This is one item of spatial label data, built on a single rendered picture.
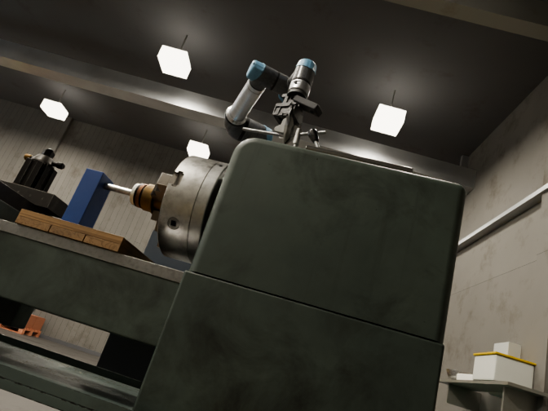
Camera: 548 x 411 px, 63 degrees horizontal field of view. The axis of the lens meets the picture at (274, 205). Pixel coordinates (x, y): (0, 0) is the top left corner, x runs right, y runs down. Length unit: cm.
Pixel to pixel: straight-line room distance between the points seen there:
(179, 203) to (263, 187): 24
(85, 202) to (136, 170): 1079
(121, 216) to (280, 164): 1077
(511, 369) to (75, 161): 1090
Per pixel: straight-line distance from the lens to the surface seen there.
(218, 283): 104
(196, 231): 119
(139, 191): 139
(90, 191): 144
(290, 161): 113
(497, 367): 503
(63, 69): 932
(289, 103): 157
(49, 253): 127
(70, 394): 103
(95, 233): 122
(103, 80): 893
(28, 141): 1362
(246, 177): 112
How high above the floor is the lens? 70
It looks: 20 degrees up
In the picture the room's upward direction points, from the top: 18 degrees clockwise
